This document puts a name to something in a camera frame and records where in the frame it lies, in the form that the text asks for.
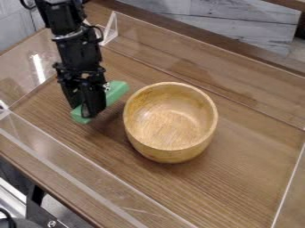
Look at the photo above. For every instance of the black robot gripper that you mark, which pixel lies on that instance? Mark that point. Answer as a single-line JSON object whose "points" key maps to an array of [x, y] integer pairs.
{"points": [[81, 71]]}

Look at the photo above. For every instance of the green rectangular block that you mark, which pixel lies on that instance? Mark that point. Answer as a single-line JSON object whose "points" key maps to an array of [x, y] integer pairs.
{"points": [[118, 88]]}

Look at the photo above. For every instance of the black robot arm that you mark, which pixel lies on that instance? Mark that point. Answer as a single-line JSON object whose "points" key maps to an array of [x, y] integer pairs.
{"points": [[63, 17]]}

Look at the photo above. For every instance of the brown wooden bowl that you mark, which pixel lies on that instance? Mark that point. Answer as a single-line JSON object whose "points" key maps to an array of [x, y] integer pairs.
{"points": [[170, 120]]}

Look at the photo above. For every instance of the clear acrylic tray wall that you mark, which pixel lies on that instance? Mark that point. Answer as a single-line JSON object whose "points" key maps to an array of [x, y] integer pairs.
{"points": [[94, 193]]}

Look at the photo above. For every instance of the black table leg bracket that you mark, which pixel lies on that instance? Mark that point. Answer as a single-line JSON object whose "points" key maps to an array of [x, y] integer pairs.
{"points": [[35, 213]]}

